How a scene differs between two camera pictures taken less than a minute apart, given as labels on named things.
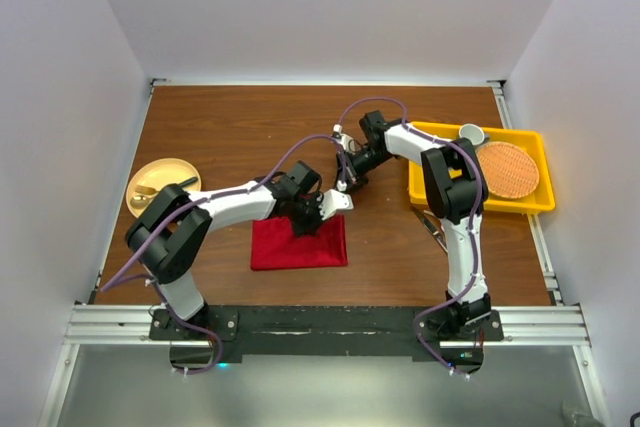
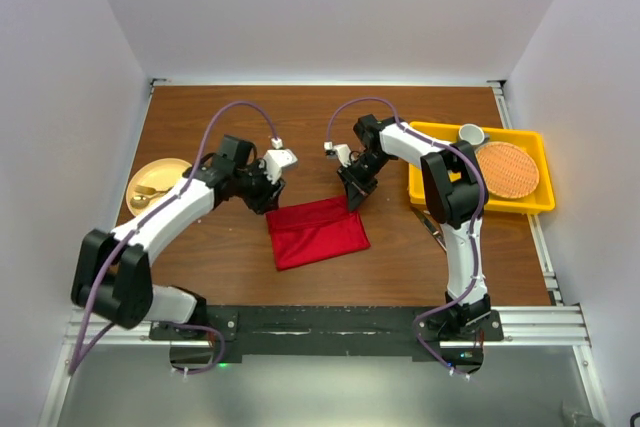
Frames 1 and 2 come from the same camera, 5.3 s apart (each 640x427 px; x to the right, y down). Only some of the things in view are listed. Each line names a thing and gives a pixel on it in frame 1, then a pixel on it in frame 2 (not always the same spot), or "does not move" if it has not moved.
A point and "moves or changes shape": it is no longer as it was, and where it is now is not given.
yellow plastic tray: (542, 196) does not move
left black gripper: (310, 228) -> (269, 199)
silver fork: (433, 223) does not move
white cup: (472, 132) does not move
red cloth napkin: (274, 244) moves or changes shape
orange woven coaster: (507, 171) does not move
